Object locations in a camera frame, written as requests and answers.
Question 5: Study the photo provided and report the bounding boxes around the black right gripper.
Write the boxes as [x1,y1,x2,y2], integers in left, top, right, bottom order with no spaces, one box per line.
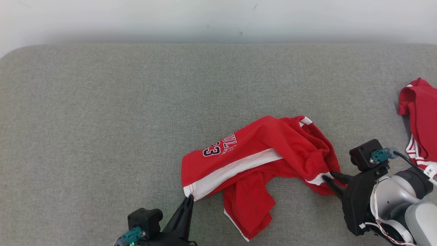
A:
[322,163,390,237]

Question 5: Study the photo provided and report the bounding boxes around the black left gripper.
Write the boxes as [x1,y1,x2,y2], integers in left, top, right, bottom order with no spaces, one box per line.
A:
[135,194,198,246]

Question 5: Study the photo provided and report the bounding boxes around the red white-striped jersey shorts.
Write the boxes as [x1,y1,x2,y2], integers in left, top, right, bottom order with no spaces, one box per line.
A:
[180,115,343,242]

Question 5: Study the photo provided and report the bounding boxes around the red white-sleeved jersey shirt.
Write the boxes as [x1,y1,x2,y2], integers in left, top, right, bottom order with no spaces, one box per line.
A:
[398,78,437,180]

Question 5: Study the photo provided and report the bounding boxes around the right camera cable teal plug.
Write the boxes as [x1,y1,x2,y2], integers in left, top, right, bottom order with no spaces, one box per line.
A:
[371,147,427,173]

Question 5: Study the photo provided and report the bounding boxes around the red white twisted wires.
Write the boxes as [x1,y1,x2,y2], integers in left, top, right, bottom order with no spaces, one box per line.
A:
[372,186,419,246]

